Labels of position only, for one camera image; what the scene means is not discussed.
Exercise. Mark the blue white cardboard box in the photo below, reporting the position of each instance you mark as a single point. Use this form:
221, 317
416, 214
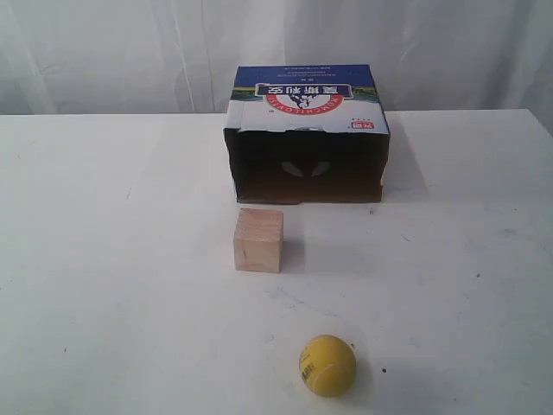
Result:
297, 134

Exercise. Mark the yellow tennis ball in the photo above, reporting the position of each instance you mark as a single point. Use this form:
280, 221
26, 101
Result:
327, 366

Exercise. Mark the white backdrop curtain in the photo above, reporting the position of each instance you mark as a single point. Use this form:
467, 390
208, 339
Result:
181, 56

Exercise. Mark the light wooden cube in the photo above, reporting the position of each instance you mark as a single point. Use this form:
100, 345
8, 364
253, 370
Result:
258, 240

